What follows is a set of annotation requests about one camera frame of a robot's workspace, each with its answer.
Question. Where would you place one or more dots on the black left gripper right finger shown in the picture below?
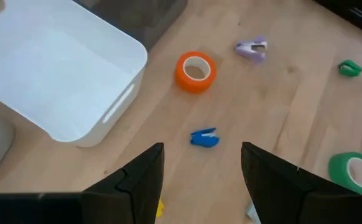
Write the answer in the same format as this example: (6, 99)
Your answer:
(280, 193)

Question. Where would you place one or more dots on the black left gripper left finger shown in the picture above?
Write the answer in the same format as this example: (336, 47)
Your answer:
(131, 199)

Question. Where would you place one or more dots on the small yellow stapler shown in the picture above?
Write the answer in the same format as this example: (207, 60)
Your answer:
(160, 210)

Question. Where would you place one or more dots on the green tape roll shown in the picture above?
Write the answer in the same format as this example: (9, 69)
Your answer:
(336, 174)

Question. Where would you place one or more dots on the small blue stapler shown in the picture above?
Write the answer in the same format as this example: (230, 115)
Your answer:
(204, 140)

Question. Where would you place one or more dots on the orange tape roll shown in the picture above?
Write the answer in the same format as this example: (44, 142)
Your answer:
(181, 77)

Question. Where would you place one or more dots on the small green stapler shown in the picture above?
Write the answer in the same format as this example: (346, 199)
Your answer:
(350, 69)

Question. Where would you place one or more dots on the purple stapler remover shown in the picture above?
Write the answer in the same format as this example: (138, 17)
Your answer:
(246, 49)

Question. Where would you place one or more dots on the white plastic bin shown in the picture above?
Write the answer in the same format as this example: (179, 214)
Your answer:
(50, 68)

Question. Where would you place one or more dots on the dark translucent plastic bin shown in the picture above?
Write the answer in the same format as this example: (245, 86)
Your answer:
(137, 18)

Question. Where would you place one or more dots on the black aluminium table frame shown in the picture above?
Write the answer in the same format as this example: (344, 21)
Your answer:
(355, 15)

